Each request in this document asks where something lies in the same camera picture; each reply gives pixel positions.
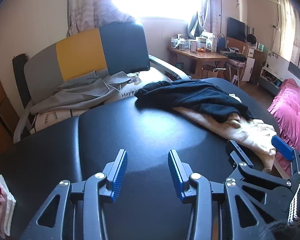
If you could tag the grey cloth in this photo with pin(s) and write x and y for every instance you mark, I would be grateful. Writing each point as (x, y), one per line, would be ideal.
(85, 92)

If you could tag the pale pink folded garment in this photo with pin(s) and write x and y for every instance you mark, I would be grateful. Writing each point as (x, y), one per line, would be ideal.
(2, 205)

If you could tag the beige garment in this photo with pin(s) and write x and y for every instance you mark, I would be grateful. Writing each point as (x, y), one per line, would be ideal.
(240, 132)

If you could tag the pink quilt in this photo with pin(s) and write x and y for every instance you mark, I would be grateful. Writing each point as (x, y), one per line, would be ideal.
(292, 110)

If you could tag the black monitor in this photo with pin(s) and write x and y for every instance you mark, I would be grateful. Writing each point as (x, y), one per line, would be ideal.
(236, 30)

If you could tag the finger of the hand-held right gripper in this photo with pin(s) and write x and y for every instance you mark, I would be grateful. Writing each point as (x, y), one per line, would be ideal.
(282, 147)
(240, 155)

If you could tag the black sweater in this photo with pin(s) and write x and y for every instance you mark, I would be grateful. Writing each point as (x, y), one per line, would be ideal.
(190, 97)

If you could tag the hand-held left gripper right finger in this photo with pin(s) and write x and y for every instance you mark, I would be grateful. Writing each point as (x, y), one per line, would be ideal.
(176, 177)

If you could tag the pink patterned curtain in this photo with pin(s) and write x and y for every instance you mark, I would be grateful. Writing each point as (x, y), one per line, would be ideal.
(297, 30)
(90, 5)
(212, 10)

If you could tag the wooden cabinet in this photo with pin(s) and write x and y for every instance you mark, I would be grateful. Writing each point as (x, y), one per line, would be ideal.
(257, 60)

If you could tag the white folded garment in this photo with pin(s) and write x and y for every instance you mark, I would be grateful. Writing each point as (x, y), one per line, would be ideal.
(11, 210)

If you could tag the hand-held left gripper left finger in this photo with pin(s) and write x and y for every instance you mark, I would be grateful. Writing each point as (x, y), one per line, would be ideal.
(118, 177)

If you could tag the small round black fan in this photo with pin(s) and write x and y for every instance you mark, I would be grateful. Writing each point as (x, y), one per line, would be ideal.
(251, 39)

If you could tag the blue-backed chair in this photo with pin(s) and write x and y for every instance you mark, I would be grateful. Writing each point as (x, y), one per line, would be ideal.
(222, 42)

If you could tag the white lettered cushion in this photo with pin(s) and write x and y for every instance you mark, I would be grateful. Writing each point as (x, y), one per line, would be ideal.
(130, 93)

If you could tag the white patterned knit garment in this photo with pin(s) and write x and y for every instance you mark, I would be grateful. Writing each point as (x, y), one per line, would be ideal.
(263, 127)

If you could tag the group of jars and boxes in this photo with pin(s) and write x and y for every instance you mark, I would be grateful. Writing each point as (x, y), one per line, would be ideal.
(192, 42)

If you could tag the low grey shelf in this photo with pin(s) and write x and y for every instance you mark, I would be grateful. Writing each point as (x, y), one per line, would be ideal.
(271, 80)

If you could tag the wooden desk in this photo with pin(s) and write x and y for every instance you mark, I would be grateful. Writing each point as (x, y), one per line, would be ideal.
(205, 56)

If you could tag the grey yellow blue armchair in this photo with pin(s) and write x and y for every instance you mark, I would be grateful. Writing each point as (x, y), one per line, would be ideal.
(77, 52)

